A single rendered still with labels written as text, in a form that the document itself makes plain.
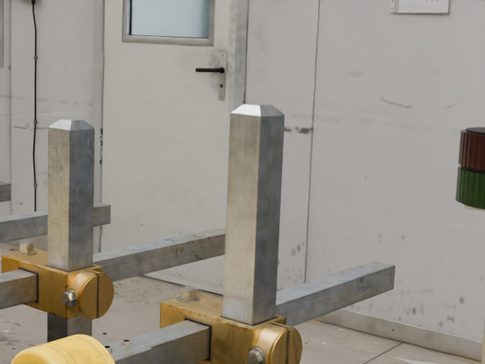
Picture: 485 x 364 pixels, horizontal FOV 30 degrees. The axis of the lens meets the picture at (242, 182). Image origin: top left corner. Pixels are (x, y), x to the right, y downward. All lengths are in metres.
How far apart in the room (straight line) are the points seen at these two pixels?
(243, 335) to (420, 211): 2.94
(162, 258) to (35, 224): 0.25
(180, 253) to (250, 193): 0.39
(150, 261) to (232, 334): 0.33
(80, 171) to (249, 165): 0.24
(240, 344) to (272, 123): 0.20
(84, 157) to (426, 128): 2.80
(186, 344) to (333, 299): 0.24
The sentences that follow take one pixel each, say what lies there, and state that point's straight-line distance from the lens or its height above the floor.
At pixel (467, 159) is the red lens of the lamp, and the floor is 1.15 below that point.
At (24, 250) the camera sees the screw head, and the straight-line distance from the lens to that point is 1.05.
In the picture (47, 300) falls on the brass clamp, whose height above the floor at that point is 0.94.
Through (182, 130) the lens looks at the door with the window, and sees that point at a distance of 4.38.
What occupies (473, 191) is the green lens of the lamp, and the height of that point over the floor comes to 1.13.
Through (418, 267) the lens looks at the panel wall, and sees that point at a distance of 3.77.
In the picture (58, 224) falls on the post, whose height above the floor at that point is 1.02.
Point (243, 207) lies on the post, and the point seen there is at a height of 1.08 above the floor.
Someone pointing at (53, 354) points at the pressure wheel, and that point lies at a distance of 0.72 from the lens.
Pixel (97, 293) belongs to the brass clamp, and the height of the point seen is 0.95.
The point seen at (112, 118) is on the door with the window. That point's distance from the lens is 4.70.
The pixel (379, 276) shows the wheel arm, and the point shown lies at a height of 0.95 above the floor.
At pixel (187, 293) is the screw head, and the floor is 0.98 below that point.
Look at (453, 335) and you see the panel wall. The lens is 3.77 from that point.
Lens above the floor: 1.22
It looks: 9 degrees down
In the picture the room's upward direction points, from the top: 2 degrees clockwise
